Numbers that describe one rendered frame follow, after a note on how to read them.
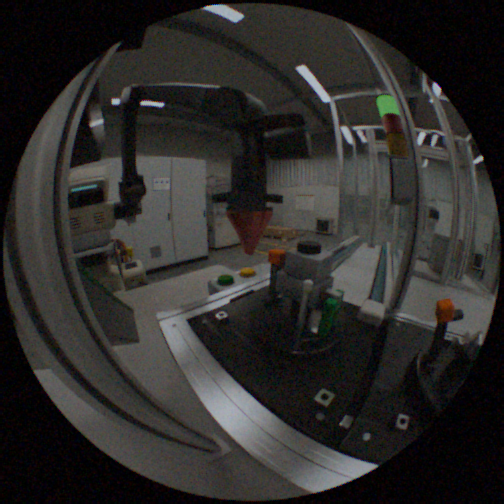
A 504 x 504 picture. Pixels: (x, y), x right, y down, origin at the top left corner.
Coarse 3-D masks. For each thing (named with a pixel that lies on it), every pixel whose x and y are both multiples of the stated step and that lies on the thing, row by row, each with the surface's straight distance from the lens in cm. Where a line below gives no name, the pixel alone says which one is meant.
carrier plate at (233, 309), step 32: (192, 320) 26; (352, 320) 29; (224, 352) 21; (256, 352) 21; (352, 352) 23; (256, 384) 18; (288, 384) 18; (320, 384) 19; (352, 384) 20; (288, 416) 17; (320, 416) 18
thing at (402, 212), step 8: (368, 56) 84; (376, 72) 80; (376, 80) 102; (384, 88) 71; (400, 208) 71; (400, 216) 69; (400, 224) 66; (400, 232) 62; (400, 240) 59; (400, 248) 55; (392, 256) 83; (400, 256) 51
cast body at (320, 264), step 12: (288, 252) 18; (300, 252) 18; (312, 252) 18; (324, 252) 20; (288, 264) 19; (300, 264) 18; (312, 264) 17; (324, 264) 18; (288, 276) 19; (300, 276) 18; (312, 276) 17; (324, 276) 19; (276, 288) 21; (288, 288) 20; (300, 288) 19; (312, 288) 18; (324, 288) 19; (300, 300) 19; (312, 300) 18; (324, 300) 20
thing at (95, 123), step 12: (96, 84) 15; (96, 96) 15; (84, 108) 13; (96, 108) 15; (84, 120) 14; (96, 120) 15; (84, 132) 14; (96, 132) 15; (84, 144) 15; (96, 144) 15; (72, 156) 16; (84, 156) 16; (96, 156) 16
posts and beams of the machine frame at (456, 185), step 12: (432, 96) 131; (444, 120) 124; (444, 132) 120; (456, 156) 114; (456, 168) 111; (456, 180) 108; (456, 192) 107; (456, 204) 106; (456, 216) 105; (456, 228) 106; (456, 240) 105; (444, 276) 106
